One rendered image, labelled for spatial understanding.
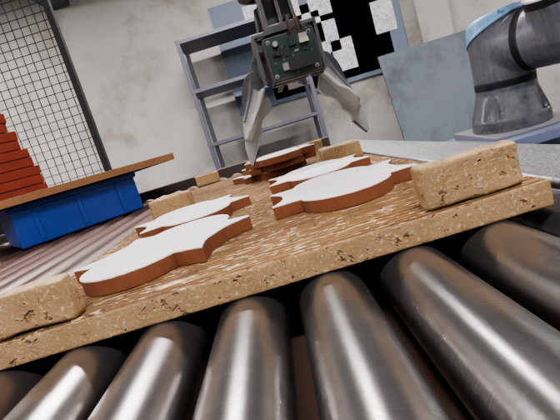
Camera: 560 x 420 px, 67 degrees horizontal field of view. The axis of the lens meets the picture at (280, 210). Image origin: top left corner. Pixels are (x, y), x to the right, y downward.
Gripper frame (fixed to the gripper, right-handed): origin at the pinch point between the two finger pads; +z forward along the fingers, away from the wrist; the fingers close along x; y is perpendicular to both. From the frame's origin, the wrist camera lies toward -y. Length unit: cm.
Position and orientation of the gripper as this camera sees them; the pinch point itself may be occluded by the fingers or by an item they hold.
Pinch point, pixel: (309, 150)
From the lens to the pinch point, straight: 54.2
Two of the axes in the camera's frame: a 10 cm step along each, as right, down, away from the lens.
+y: 0.5, 1.9, -9.8
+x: 9.6, -2.9, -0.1
